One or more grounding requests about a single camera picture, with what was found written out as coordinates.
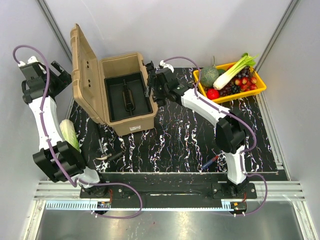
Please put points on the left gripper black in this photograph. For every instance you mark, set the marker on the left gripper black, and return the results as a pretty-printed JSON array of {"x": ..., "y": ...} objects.
[{"x": 64, "y": 79}]

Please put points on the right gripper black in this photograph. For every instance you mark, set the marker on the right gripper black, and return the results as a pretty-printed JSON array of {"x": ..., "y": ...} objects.
[{"x": 156, "y": 84}]

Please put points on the black tool box tray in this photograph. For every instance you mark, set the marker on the black tool box tray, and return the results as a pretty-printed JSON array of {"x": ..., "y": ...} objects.
[{"x": 126, "y": 97}]

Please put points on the claw hammer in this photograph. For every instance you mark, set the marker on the claw hammer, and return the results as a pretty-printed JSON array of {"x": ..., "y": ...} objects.
[{"x": 104, "y": 156}]

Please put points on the black rubber mallet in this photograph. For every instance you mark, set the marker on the black rubber mallet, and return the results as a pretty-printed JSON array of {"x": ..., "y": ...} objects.
[{"x": 116, "y": 156}]

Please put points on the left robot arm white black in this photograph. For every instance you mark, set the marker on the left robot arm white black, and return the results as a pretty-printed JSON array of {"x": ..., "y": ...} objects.
[{"x": 59, "y": 154}]

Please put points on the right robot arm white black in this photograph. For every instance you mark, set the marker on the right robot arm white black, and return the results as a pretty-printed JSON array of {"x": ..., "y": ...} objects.
[{"x": 230, "y": 133}]

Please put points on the napa cabbage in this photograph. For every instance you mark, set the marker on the napa cabbage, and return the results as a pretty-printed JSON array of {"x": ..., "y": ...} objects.
[{"x": 69, "y": 134}]

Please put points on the green melon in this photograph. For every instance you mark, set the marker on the green melon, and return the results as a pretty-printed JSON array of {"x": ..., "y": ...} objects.
[{"x": 209, "y": 75}]

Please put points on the red apple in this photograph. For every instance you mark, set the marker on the red apple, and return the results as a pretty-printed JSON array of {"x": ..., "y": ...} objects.
[{"x": 212, "y": 94}]

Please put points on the black marble pattern mat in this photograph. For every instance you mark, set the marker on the black marble pattern mat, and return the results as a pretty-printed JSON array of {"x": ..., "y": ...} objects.
[{"x": 181, "y": 141}]

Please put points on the avocado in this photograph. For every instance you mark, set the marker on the avocado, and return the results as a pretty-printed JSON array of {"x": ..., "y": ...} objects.
[{"x": 221, "y": 71}]

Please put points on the dark grape bunch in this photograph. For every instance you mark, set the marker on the dark grape bunch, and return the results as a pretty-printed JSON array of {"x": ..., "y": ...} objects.
[{"x": 230, "y": 88}]

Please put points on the red yellow cherry cluster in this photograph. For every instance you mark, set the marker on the red yellow cherry cluster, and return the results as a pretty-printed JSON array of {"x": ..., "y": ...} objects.
[{"x": 245, "y": 84}]

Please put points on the leek with green leaves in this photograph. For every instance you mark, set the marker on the leek with green leaves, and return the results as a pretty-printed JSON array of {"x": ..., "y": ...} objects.
[{"x": 245, "y": 61}]

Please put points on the blue red screwdriver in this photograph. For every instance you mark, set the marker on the blue red screwdriver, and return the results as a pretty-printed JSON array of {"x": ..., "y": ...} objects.
[{"x": 210, "y": 162}]

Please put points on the yellow plastic tray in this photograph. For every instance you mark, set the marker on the yellow plastic tray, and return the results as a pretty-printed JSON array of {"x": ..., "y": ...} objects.
[{"x": 260, "y": 84}]

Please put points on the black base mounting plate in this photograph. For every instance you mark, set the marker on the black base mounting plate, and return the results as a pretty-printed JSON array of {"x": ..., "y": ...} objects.
[{"x": 124, "y": 196}]

